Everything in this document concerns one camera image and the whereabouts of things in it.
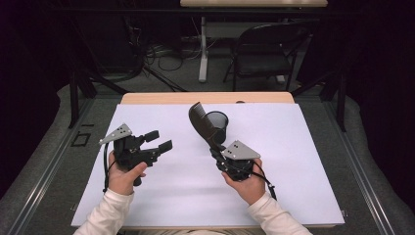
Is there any wooden table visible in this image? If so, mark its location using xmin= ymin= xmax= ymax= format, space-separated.
xmin=72 ymin=91 xmax=344 ymax=231

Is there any black curtain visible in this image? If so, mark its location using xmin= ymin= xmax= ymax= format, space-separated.
xmin=297 ymin=0 xmax=415 ymax=213
xmin=0 ymin=0 xmax=71 ymax=204

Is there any black folding chair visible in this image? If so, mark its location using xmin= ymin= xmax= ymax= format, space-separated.
xmin=222 ymin=22 xmax=311 ymax=92

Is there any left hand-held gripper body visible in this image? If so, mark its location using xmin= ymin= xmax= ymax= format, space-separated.
xmin=98 ymin=122 xmax=161 ymax=188

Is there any person's right hand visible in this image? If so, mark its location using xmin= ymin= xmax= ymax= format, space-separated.
xmin=221 ymin=158 xmax=267 ymax=207

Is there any person's left hand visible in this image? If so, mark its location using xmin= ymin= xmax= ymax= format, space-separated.
xmin=107 ymin=150 xmax=149 ymax=197

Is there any black metal frame stand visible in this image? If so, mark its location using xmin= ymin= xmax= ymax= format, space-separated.
xmin=67 ymin=70 xmax=130 ymax=130
xmin=291 ymin=70 xmax=347 ymax=133

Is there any white board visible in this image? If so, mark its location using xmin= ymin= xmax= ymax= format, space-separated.
xmin=70 ymin=102 xmax=346 ymax=228

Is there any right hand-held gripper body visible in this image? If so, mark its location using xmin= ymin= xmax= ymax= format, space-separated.
xmin=214 ymin=139 xmax=261 ymax=182

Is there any tangle of black cables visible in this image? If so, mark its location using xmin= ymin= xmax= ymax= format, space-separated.
xmin=123 ymin=16 xmax=204 ymax=92

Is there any metal floor rail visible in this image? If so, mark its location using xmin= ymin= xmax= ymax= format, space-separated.
xmin=326 ymin=101 xmax=395 ymax=235
xmin=6 ymin=97 xmax=96 ymax=235

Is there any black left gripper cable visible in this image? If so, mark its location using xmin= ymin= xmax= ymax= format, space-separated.
xmin=102 ymin=141 xmax=115 ymax=194

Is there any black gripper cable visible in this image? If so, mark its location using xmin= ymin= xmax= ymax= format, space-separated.
xmin=251 ymin=161 xmax=278 ymax=202
xmin=102 ymin=141 xmax=115 ymax=194

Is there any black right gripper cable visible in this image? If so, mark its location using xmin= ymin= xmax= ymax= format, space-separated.
xmin=251 ymin=161 xmax=278 ymax=202

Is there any black mesh cup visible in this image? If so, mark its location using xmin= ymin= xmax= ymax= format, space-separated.
xmin=205 ymin=111 xmax=230 ymax=146

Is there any white desk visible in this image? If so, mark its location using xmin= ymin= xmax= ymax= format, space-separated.
xmin=179 ymin=0 xmax=329 ymax=84

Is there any black comb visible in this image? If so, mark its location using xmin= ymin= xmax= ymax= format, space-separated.
xmin=188 ymin=101 xmax=223 ymax=153

